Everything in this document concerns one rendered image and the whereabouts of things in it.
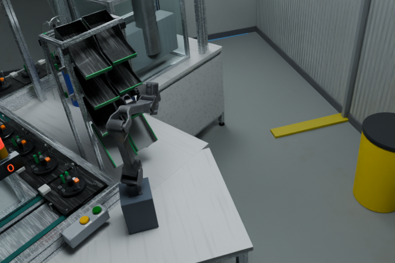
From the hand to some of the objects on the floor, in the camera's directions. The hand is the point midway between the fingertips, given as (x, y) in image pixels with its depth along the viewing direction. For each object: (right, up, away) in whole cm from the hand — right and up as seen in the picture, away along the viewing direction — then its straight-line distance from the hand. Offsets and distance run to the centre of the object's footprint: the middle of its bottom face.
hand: (138, 99), depth 186 cm
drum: (+168, -70, +100) cm, 208 cm away
